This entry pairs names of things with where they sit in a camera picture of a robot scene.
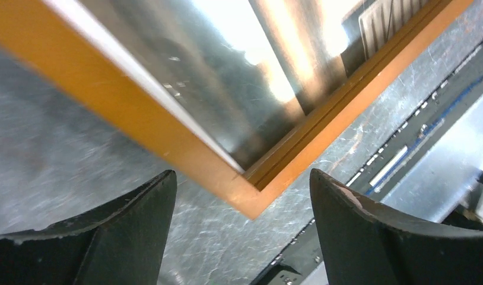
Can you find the wooden picture frame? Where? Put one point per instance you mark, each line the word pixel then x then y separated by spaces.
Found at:
pixel 62 48

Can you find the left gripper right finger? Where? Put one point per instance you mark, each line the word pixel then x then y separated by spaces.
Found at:
pixel 367 242

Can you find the framed window plant photo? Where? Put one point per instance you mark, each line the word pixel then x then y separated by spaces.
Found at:
pixel 239 74

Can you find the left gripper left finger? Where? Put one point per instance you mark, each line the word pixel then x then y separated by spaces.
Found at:
pixel 119 242

